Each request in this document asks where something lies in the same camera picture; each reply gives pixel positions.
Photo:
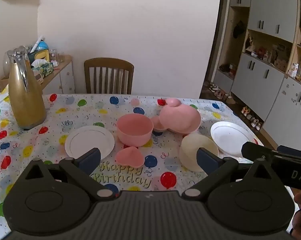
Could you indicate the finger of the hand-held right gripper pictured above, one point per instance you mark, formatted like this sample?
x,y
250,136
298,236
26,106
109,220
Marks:
x,y
255,151

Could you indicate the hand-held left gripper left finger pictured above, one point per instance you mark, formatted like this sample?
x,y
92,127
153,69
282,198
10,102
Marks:
x,y
90,161

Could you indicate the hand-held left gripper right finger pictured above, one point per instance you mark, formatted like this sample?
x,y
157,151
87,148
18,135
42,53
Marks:
x,y
205,158

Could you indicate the cream bowl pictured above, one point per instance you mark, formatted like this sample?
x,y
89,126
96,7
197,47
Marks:
x,y
189,150

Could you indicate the white plate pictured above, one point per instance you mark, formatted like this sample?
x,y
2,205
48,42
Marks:
x,y
228,135
90,140

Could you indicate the small pink heart dish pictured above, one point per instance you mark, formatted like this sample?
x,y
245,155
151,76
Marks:
x,y
129,157

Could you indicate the pink bear-shaped plate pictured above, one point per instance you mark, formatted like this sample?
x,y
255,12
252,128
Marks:
x,y
180,117

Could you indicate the large pink bowl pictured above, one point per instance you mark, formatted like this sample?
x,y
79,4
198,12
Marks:
x,y
134,135

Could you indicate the row of shoes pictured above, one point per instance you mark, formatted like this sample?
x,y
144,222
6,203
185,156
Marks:
x,y
253,122

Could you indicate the balloon print tablecloth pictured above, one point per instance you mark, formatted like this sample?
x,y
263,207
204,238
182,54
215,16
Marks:
x,y
65,110

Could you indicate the small round pink bowl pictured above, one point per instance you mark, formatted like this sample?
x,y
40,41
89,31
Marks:
x,y
157,126

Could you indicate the low wooden side cabinet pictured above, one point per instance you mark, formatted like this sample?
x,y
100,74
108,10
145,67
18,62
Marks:
x,y
65,77

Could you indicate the gold thermos jug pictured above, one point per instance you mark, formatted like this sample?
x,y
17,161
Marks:
x,y
25,100

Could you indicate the wooden chair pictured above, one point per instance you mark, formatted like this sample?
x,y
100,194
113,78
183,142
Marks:
x,y
108,63

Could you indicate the green tissue box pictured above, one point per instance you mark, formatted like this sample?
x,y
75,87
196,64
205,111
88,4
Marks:
x,y
44,68

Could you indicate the dark hanging hat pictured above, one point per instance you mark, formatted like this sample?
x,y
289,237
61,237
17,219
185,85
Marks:
x,y
238,30

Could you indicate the grey wooden wall cabinet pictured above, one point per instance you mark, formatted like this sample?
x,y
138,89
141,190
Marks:
x,y
273,7

